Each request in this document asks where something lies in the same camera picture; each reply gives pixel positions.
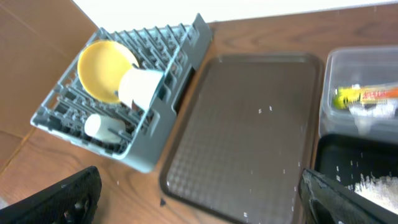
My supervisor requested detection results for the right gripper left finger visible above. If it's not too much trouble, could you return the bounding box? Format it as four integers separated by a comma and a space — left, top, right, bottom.
1, 166, 102, 223

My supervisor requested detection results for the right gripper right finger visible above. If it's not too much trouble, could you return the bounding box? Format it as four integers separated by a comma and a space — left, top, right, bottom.
298, 169, 397, 224

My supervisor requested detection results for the white cup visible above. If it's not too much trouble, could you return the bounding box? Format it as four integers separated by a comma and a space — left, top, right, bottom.
84, 114, 126, 144

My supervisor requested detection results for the green snack wrapper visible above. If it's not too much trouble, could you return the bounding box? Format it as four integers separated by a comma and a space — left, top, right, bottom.
332, 85, 397, 110

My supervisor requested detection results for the light blue bowl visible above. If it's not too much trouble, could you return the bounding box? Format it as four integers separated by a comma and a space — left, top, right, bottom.
118, 68, 164, 111

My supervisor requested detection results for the yellow round plate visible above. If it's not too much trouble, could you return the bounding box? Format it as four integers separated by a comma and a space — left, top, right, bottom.
77, 40, 139, 104

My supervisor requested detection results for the black waste tray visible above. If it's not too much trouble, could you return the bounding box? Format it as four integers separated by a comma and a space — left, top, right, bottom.
315, 134, 397, 181

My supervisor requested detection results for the grey plastic dishwasher rack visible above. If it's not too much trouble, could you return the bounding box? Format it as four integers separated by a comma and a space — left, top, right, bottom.
30, 14, 213, 173

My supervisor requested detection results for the food scraps pile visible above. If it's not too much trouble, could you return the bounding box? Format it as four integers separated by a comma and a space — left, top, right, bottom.
335, 155, 398, 215

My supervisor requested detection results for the dark brown serving tray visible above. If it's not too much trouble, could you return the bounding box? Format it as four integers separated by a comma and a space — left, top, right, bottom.
159, 52, 323, 223

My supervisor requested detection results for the clear plastic bin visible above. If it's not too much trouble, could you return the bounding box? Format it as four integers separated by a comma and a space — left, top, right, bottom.
319, 45, 397, 142

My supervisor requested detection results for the brown cardboard box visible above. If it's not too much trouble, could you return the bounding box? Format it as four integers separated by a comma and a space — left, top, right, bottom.
1, 0, 97, 167

